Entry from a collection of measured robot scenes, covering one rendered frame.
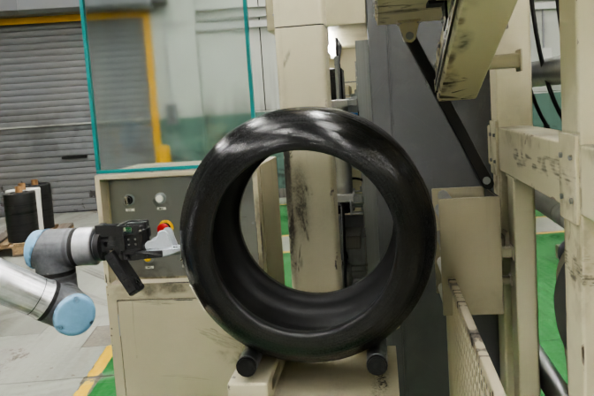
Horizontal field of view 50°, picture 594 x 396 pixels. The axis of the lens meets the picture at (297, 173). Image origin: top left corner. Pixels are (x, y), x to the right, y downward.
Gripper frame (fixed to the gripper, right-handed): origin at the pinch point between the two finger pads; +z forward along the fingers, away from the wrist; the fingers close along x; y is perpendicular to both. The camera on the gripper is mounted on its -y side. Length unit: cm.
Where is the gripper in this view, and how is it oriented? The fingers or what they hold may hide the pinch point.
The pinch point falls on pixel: (181, 251)
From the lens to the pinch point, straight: 150.7
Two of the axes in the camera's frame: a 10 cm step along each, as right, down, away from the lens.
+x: 1.3, -1.1, 9.9
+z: 9.9, -0.6, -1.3
